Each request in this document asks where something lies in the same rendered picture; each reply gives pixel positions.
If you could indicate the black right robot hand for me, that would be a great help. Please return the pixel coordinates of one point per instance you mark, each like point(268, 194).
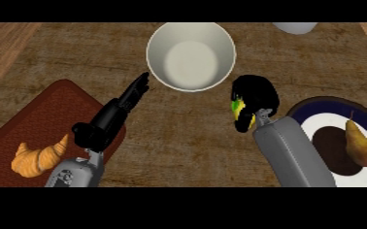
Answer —
point(256, 90)

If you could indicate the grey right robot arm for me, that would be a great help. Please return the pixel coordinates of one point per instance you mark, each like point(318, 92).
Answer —
point(291, 152)

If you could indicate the pale grey round object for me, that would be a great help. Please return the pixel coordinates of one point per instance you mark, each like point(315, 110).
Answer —
point(294, 27)

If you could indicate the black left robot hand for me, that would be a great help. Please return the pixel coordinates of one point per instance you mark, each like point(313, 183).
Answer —
point(109, 119)

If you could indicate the yellow green lemon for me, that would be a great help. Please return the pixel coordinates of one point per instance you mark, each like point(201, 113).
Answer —
point(238, 106)

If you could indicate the golden croissant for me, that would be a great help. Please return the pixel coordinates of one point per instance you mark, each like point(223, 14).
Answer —
point(38, 160)

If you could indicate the brown pear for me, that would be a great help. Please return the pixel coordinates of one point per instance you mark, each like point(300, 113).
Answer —
point(355, 142)

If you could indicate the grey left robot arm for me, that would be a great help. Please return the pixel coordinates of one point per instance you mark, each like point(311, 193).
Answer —
point(75, 172)

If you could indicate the red brown placemat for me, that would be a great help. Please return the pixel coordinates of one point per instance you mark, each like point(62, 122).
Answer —
point(43, 129)

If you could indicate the blue rimmed white plate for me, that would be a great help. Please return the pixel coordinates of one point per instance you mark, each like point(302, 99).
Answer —
point(330, 123)

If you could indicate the white bowl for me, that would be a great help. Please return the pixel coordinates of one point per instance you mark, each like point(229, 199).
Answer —
point(191, 57)

